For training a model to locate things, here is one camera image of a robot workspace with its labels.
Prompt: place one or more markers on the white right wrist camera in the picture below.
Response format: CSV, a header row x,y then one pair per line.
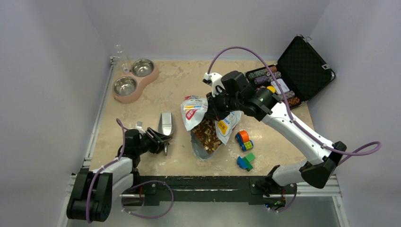
x,y
214,80

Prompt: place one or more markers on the cat food bag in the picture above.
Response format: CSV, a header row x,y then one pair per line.
x,y
206,135

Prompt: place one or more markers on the pink double pet bowl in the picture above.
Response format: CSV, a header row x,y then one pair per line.
x,y
129,87

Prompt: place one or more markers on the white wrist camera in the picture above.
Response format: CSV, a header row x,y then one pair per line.
x,y
139,125
214,80

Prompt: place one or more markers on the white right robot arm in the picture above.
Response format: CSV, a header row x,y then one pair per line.
x,y
320,161

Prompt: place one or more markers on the green blue toy blocks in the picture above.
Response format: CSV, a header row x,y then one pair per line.
x,y
245,162

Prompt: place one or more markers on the yellow round chip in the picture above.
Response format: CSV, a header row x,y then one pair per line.
x,y
271,88

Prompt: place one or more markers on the black poker chip case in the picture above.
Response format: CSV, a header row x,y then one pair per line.
x,y
303,70

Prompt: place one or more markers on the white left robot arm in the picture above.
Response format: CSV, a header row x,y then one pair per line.
x,y
94,191

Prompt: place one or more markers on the metal food scoop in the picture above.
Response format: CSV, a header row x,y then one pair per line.
x,y
166,124

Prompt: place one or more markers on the clear plastic bottle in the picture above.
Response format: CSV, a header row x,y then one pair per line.
x,y
123,61

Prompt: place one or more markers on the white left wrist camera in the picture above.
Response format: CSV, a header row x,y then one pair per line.
x,y
139,125

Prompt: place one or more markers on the white playing card box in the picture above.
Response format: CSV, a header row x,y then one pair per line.
x,y
280,86

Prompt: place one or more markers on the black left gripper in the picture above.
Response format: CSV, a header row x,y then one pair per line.
x,y
156,146

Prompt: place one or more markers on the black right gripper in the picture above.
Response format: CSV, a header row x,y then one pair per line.
x,y
213,112

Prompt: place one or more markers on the orange blue toy car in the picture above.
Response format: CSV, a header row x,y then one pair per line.
x,y
244,141

